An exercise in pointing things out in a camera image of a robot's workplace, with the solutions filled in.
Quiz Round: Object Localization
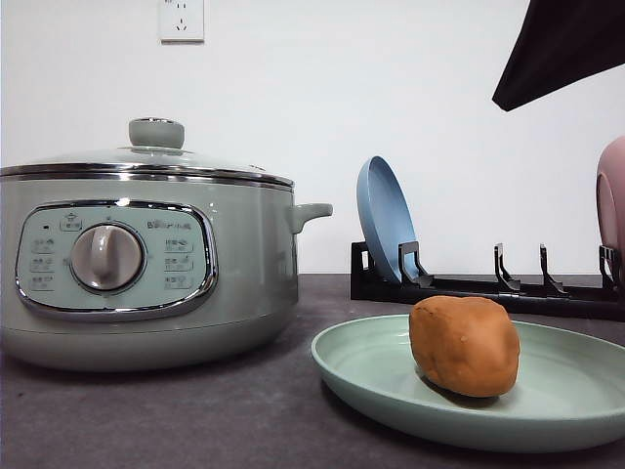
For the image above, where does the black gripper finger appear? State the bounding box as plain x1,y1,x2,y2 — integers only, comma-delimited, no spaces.
492,0,625,111

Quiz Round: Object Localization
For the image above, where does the green plate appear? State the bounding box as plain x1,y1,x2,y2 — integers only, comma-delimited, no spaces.
312,315,625,452

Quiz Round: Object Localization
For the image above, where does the glass steamer lid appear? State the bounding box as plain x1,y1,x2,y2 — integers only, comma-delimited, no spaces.
0,117,295,187

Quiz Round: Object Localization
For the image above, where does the pink plate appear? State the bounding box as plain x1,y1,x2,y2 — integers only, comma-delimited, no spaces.
596,137,625,277

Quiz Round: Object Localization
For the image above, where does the blue plate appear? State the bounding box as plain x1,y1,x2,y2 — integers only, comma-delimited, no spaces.
357,155,419,282

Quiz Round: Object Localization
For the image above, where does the black plate rack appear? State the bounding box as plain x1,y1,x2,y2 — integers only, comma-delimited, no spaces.
351,241,625,320

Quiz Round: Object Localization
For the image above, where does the green electric steamer pot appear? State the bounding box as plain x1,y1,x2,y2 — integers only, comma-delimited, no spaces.
1,164,333,371

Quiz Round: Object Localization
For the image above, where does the grey table mat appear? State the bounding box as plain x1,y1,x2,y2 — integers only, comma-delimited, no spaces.
0,274,625,469

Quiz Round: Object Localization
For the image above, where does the white wall socket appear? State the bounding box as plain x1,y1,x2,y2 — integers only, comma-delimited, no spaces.
156,0,205,46

